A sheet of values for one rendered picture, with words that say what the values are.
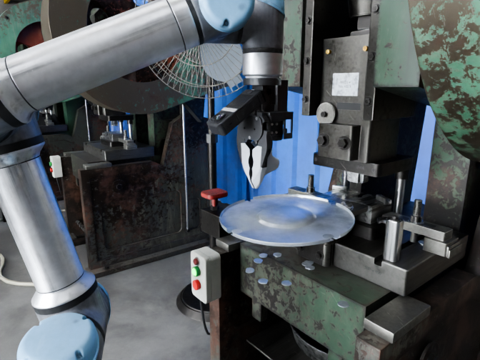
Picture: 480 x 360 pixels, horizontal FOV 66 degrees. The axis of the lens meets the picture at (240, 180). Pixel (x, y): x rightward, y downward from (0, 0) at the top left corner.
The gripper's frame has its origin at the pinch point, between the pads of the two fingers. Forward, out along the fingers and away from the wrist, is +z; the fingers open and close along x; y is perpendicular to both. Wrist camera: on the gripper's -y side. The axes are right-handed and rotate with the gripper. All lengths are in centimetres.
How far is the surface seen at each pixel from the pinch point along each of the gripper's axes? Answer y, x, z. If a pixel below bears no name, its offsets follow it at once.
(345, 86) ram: 28.0, 0.4, -18.5
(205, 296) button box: 1.3, 20.7, 35.9
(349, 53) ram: 28.1, -0.1, -25.7
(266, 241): -2.9, -7.7, 9.2
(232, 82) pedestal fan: 50, 74, -20
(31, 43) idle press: 18, 312, -53
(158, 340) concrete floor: 12, 76, 88
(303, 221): 9.5, -5.4, 8.6
